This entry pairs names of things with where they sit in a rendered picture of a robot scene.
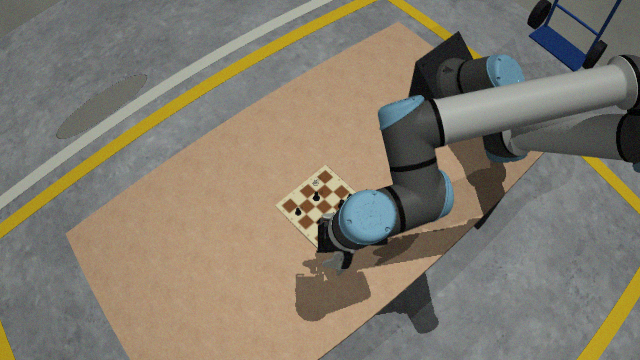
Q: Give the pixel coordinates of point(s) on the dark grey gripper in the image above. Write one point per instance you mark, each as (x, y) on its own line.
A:
(340, 260)

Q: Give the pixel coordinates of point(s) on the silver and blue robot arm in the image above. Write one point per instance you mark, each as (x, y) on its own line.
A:
(411, 130)

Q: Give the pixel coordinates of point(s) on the brown and cream chessboard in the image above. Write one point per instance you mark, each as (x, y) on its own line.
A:
(331, 189)

